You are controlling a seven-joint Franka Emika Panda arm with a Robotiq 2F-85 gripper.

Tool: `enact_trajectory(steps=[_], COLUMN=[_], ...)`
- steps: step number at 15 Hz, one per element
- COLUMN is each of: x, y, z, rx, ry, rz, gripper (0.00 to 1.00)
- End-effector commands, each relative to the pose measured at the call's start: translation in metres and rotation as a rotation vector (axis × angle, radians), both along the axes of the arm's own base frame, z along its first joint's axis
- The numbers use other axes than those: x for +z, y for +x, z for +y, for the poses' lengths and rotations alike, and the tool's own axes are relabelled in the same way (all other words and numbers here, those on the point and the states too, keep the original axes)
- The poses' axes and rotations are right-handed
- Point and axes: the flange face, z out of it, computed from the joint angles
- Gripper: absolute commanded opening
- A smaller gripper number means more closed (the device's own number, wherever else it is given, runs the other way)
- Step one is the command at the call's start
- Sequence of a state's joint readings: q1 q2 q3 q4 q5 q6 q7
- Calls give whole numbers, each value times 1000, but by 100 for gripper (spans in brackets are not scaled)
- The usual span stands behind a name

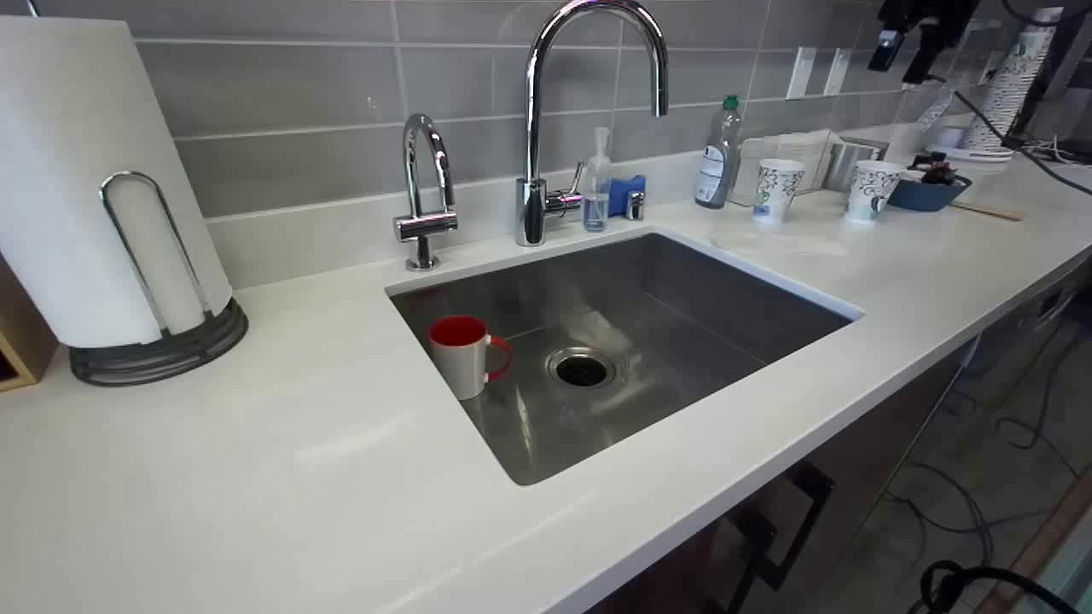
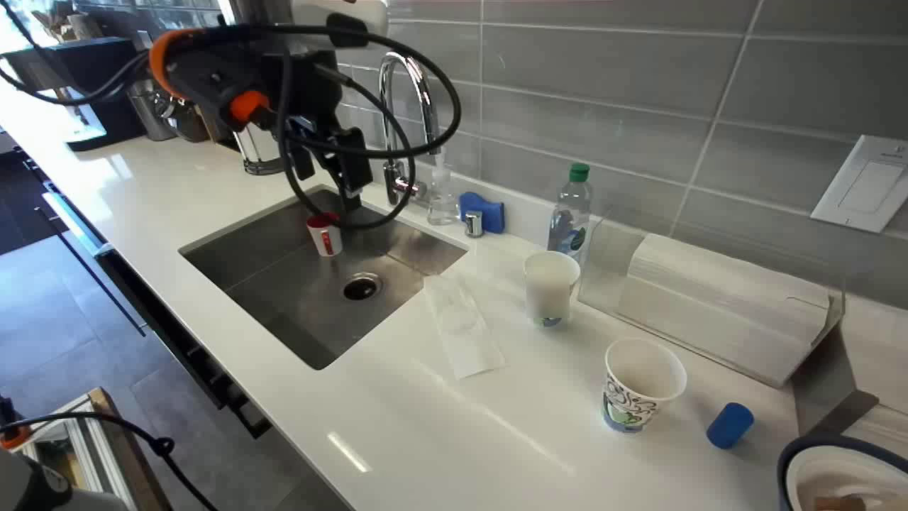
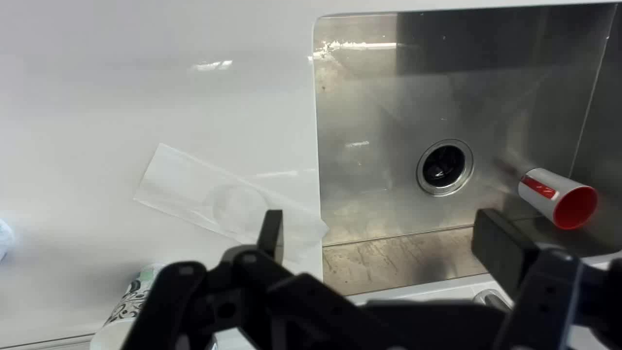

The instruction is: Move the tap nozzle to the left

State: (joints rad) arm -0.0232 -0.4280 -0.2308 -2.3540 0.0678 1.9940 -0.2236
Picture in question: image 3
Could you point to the clear plastic sheet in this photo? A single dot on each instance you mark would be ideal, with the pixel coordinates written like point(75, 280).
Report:
point(223, 202)

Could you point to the round metal sink drain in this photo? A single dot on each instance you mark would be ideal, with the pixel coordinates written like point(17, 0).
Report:
point(446, 167)

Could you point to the patterned black white object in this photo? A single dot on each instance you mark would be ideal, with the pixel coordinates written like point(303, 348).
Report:
point(135, 295)

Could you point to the white cup with red interior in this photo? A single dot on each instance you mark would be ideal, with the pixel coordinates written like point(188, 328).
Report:
point(565, 202)

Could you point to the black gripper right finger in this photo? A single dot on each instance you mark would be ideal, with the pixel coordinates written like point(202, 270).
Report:
point(553, 289)

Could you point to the stainless steel sink basin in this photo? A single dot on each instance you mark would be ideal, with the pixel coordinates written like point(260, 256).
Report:
point(429, 116)

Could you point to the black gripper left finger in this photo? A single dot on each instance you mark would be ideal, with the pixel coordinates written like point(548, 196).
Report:
point(248, 291)

